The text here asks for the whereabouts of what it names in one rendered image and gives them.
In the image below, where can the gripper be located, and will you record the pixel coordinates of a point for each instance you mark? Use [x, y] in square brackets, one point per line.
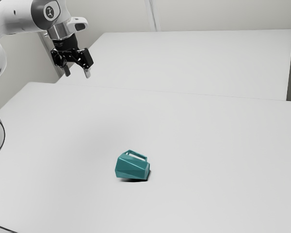
[64, 44]

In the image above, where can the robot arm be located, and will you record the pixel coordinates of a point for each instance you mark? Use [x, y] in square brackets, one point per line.
[14, 19]

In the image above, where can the teal faceted mug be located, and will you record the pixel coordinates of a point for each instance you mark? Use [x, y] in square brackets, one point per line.
[132, 168]

